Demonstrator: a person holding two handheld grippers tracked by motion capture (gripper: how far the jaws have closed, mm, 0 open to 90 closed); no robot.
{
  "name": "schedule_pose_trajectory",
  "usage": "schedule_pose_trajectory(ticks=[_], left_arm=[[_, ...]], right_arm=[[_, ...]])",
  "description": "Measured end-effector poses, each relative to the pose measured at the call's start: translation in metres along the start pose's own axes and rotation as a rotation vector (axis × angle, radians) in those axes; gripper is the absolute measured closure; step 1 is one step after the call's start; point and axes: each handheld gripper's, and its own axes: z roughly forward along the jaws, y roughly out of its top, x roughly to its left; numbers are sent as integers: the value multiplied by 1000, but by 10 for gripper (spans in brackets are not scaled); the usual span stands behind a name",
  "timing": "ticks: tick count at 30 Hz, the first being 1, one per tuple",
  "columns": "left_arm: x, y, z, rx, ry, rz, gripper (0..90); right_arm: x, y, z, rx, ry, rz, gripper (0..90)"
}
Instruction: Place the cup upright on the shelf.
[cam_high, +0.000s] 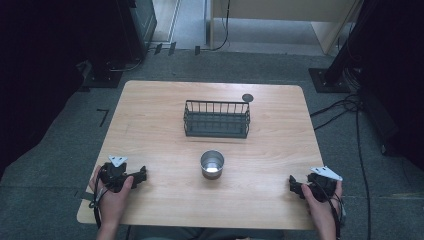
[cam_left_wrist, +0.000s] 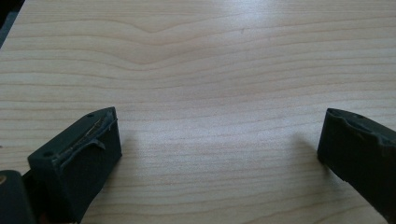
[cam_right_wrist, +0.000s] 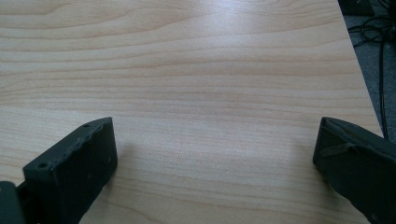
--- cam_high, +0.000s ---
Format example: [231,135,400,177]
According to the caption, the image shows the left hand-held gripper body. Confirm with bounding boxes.
[98,154,142,194]

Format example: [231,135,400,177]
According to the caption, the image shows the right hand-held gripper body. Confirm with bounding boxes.
[299,165,344,204]

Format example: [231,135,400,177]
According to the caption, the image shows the person's right hand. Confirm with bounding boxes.
[300,180,344,233]

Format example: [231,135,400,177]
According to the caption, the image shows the person's left hand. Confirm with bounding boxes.
[88,165,135,229]

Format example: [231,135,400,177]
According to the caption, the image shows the metal cup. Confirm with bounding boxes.
[199,149,226,181]

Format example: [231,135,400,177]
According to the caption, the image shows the person's legs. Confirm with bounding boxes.
[128,225,286,240]

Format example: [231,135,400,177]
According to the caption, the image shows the dark curtain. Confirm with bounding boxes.
[0,0,101,181]
[353,0,424,173]

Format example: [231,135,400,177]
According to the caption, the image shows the dark equipment cabinet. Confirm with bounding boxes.
[114,0,158,63]

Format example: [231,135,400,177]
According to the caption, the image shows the light wooden cabinet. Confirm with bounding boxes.
[209,0,364,56]

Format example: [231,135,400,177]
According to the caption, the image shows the right hand-held gripper cable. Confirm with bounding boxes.
[313,181,347,240]

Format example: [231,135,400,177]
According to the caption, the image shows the hand-held gripper cable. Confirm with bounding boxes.
[88,168,109,231]
[313,181,347,240]

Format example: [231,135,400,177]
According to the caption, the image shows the left hand-held gripper cable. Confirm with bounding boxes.
[88,168,109,231]

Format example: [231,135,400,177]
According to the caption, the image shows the black floor cables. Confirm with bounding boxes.
[309,66,374,240]

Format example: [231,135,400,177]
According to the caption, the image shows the black wire basket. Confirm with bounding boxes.
[182,99,252,140]

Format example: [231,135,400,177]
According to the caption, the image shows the black stand with base plate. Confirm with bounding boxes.
[75,0,149,93]
[307,0,381,94]

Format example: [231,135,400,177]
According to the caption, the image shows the black hanging cable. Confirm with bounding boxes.
[210,0,232,52]

